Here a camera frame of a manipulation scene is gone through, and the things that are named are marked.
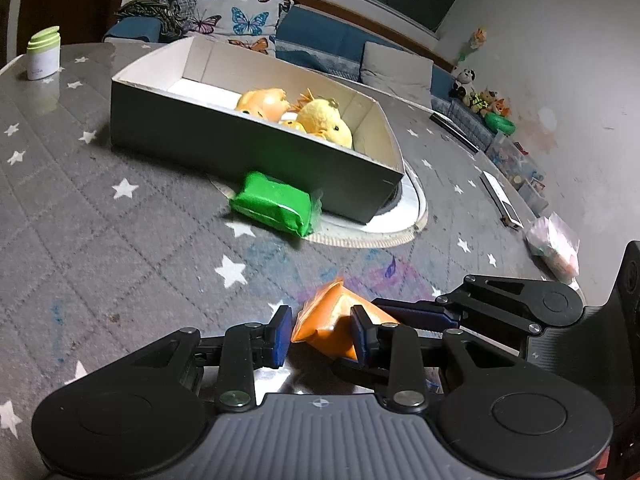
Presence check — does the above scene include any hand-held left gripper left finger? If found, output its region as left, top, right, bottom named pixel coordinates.
left=100, top=305, right=294, bottom=411

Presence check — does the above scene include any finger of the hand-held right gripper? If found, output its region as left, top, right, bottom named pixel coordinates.
left=372, top=275, right=547, bottom=337

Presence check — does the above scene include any grey cardboard box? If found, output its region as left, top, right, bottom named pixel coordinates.
left=110, top=34, right=406, bottom=225

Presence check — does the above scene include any green packet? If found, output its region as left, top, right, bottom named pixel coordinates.
left=229, top=171, right=325, bottom=239

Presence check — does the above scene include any butterfly print pillow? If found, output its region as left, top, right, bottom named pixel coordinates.
left=181, top=0, right=296, bottom=56

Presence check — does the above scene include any blue sofa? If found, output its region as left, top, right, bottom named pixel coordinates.
left=103, top=4, right=496, bottom=153

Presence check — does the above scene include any clear plastic bag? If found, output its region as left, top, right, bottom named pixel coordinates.
left=524, top=212, right=582, bottom=283

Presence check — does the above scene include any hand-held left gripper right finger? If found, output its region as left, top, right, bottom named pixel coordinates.
left=350, top=305, right=506, bottom=409

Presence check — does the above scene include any pile of small toys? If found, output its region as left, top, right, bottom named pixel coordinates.
left=467, top=88, right=513, bottom=120

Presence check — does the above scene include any white flat box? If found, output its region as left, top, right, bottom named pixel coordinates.
left=481, top=170, right=522, bottom=228

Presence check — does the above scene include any white jar with green lid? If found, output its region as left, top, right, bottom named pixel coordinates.
left=26, top=26, right=62, bottom=82

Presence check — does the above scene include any grey cushion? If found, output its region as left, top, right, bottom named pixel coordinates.
left=360, top=41, right=435, bottom=107

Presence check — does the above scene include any orange snack packet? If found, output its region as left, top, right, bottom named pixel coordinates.
left=291, top=280, right=401, bottom=361

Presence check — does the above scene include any orange plush toy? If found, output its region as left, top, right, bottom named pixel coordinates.
left=235, top=88, right=290, bottom=122

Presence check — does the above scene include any panda plush toy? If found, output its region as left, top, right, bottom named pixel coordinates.
left=450, top=67, right=477, bottom=106

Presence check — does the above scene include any yellow plush toy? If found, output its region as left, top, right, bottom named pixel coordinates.
left=280, top=88, right=355, bottom=149

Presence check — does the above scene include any clear storage bin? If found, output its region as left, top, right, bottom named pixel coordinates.
left=484, top=132, right=550, bottom=213

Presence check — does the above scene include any patterned crumpled cloth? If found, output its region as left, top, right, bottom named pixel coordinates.
left=115, top=0, right=203, bottom=41

